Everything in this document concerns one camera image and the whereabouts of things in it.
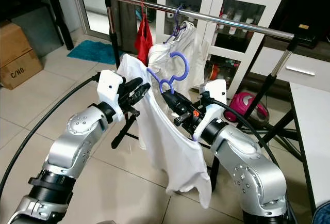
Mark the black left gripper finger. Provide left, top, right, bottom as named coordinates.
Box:
left=123, top=77, right=143, bottom=97
left=133, top=83, right=152, bottom=106

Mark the purple plastic clothes hanger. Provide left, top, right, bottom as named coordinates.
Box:
left=146, top=51, right=189, bottom=142
left=165, top=5, right=187, bottom=44

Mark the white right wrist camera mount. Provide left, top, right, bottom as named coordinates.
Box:
left=192, top=79, right=228, bottom=142

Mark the dark grey curtain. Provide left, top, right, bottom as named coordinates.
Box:
left=106, top=0, right=139, bottom=54

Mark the cardboard box with C/NO print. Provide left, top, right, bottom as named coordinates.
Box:
left=0, top=21, right=43, bottom=90

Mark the metal clothes rack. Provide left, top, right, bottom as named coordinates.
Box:
left=96, top=0, right=321, bottom=194

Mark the white drawer unit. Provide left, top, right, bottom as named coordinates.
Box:
left=250, top=46, right=330, bottom=93

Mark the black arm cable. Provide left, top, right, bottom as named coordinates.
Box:
left=203, top=97, right=280, bottom=167
left=0, top=73, right=102, bottom=195

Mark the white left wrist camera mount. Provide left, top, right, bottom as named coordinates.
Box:
left=97, top=69, right=124, bottom=122

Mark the white hanging garment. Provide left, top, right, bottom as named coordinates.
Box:
left=148, top=21, right=210, bottom=94

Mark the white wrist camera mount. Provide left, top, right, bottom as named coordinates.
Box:
left=97, top=69, right=124, bottom=122
left=192, top=79, right=228, bottom=142

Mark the teal floor mat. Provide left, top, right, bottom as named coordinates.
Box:
left=67, top=39, right=115, bottom=65

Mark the white t-shirt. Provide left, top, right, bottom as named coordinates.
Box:
left=116, top=54, right=213, bottom=209

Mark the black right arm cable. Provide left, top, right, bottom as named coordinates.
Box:
left=203, top=97, right=280, bottom=167

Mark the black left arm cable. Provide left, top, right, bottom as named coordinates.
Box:
left=0, top=73, right=102, bottom=195

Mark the pink vacuum cleaner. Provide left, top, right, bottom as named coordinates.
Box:
left=223, top=92, right=270, bottom=125

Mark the red hanging garment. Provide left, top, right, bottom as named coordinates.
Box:
left=134, top=15, right=154, bottom=66

